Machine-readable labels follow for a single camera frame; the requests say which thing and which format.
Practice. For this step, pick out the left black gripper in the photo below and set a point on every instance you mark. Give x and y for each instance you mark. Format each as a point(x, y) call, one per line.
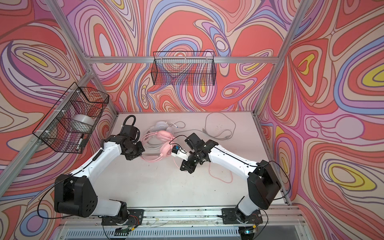
point(141, 150)

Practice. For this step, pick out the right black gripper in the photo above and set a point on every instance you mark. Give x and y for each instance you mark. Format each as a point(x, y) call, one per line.
point(187, 166)

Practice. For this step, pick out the pink cat-ear headphones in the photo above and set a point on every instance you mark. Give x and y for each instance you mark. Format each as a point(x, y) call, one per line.
point(159, 145)

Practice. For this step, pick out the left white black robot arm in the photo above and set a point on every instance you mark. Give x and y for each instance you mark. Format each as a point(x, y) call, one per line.
point(74, 193)

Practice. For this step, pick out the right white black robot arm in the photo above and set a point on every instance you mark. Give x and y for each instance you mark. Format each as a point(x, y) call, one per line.
point(262, 182)

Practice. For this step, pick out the white headphones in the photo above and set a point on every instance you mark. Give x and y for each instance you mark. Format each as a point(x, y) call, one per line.
point(162, 126)

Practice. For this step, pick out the black marker in basket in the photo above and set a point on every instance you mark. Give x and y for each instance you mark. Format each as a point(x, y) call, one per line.
point(82, 143)

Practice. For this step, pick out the white tape roll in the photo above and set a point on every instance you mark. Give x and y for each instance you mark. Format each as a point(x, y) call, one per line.
point(82, 123)

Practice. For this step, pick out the black wire basket left wall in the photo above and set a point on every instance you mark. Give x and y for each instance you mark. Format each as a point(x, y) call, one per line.
point(69, 125)

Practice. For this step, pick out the black wire basket wall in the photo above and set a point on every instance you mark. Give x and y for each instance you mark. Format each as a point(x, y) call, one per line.
point(184, 68)
point(69, 125)

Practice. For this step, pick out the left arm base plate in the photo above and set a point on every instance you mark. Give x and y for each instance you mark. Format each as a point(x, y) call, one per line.
point(130, 218)

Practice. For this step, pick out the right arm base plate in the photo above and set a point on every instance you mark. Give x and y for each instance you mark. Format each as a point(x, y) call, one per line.
point(232, 216)

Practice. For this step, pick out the black wire basket back wall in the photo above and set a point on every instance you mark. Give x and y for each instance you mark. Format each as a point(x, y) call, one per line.
point(184, 68)

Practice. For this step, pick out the aluminium front rail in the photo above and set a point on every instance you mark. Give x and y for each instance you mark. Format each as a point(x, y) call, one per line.
point(214, 216)

